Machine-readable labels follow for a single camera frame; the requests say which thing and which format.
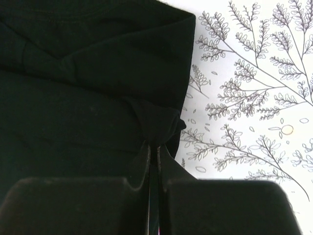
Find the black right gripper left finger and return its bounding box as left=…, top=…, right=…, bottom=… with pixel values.
left=0, top=143, right=151, bottom=235

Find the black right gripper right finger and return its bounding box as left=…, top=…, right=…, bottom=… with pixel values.
left=156, top=146, right=300, bottom=235

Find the black t shirt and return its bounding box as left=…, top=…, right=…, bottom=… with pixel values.
left=0, top=0, right=196, bottom=198

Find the floral table mat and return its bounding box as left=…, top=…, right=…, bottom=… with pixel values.
left=168, top=0, right=313, bottom=235

